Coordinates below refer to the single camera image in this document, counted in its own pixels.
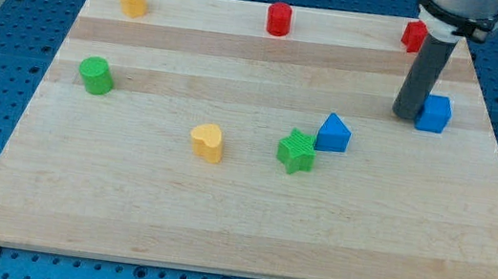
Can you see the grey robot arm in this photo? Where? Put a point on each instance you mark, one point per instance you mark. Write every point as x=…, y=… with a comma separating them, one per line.
x=451, y=20

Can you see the yellow heart block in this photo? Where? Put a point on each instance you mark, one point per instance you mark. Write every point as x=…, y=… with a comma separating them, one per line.
x=207, y=142

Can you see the blue triangle block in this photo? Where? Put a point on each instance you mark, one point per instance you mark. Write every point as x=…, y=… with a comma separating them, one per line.
x=333, y=135

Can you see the green star block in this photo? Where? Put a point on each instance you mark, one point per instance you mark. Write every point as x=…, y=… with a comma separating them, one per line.
x=296, y=152

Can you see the wooden board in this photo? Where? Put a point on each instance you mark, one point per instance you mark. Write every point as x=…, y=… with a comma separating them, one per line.
x=114, y=177

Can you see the red cylinder block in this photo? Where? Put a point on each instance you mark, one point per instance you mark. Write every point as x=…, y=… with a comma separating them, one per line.
x=279, y=19

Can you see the green cylinder block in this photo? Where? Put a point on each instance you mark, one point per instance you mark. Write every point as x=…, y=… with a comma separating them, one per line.
x=96, y=75

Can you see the yellow hexagon block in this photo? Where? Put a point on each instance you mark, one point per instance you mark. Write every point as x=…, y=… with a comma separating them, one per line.
x=133, y=8

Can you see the blue cube block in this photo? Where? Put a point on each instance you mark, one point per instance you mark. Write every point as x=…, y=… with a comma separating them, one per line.
x=434, y=115

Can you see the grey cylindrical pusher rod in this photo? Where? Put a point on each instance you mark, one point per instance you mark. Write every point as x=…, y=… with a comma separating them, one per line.
x=422, y=76

